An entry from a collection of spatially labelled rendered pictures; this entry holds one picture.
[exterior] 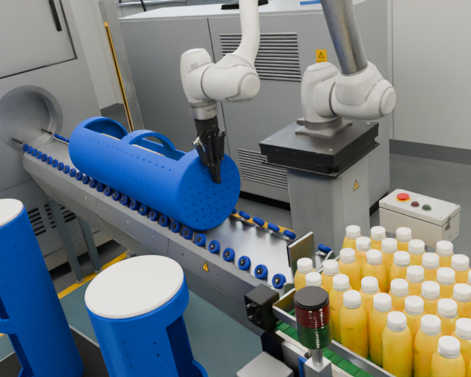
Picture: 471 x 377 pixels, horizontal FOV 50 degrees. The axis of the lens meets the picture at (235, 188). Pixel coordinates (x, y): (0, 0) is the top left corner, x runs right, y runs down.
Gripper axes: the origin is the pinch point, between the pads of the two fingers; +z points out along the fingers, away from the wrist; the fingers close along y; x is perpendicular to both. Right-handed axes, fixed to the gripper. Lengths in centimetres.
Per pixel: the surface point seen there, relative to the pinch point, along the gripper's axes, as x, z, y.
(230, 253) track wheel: -18.1, 18.5, -12.4
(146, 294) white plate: -22, 12, -45
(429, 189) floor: 48, 116, 224
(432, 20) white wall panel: 75, 2, 270
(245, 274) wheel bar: -25.3, 23.2, -13.3
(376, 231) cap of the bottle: -57, 8, 10
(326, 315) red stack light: -80, -7, -38
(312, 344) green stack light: -79, -1, -41
